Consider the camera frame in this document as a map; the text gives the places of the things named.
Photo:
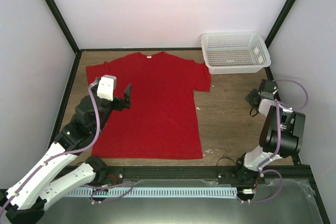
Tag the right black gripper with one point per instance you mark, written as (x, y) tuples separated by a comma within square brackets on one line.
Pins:
[(249, 97)]

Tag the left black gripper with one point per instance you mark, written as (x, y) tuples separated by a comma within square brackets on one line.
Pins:
[(127, 100)]

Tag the red t-shirt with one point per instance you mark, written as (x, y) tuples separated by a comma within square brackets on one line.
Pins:
[(161, 122)]

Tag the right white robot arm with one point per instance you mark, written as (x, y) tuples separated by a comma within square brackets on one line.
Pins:
[(280, 137)]

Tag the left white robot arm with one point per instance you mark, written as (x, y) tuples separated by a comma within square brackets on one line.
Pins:
[(41, 187)]

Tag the white plastic basket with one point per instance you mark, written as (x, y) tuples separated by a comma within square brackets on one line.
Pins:
[(234, 52)]

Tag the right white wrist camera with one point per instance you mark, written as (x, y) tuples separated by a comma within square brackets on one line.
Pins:
[(265, 105)]

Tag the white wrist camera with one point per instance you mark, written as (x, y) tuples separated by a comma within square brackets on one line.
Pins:
[(265, 105), (106, 87)]

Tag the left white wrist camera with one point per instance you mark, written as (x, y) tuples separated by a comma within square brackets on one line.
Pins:
[(106, 87)]

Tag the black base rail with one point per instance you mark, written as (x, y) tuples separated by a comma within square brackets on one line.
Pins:
[(221, 174)]

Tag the light blue cable duct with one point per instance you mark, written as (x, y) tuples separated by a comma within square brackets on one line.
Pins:
[(169, 192)]

